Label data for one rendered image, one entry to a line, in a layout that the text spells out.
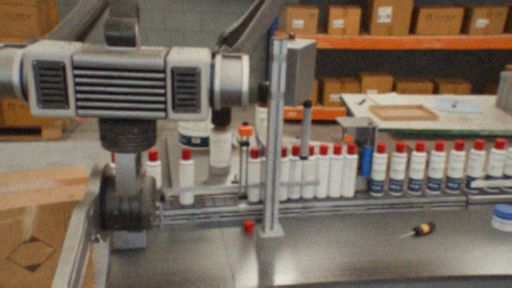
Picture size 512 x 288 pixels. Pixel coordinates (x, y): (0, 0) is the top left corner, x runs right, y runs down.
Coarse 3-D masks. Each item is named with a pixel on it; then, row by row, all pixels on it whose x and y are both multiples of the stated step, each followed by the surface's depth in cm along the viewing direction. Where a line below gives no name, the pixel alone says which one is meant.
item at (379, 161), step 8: (384, 144) 208; (376, 152) 210; (384, 152) 209; (376, 160) 209; (384, 160) 209; (376, 168) 210; (384, 168) 210; (376, 176) 211; (384, 176) 212; (376, 184) 212; (376, 192) 213
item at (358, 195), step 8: (360, 192) 217; (368, 192) 217; (384, 192) 218; (424, 192) 219; (440, 192) 220; (168, 200) 204; (176, 200) 204; (200, 200) 205; (208, 200) 205; (216, 200) 205; (224, 200) 206; (232, 200) 206; (288, 200) 207; (296, 200) 208; (304, 200) 208; (312, 200) 208; (320, 200) 208; (328, 200) 209; (336, 200) 209; (344, 200) 210; (352, 200) 210; (168, 208) 198; (176, 208) 198; (184, 208) 198; (192, 208) 199; (200, 208) 199
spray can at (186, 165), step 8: (184, 152) 195; (184, 160) 196; (192, 160) 197; (184, 168) 196; (192, 168) 197; (184, 176) 197; (192, 176) 198; (184, 184) 198; (192, 184) 199; (184, 192) 199; (192, 192) 200; (184, 200) 200; (192, 200) 201
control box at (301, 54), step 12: (288, 48) 173; (300, 48) 172; (312, 48) 183; (288, 60) 174; (300, 60) 174; (312, 60) 185; (288, 72) 175; (300, 72) 176; (312, 72) 187; (288, 84) 177; (300, 84) 178; (312, 84) 190; (288, 96) 178; (300, 96) 180
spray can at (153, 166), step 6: (150, 150) 194; (156, 150) 194; (150, 156) 193; (156, 156) 193; (150, 162) 194; (156, 162) 194; (150, 168) 193; (156, 168) 194; (150, 174) 194; (156, 174) 194; (156, 180) 195
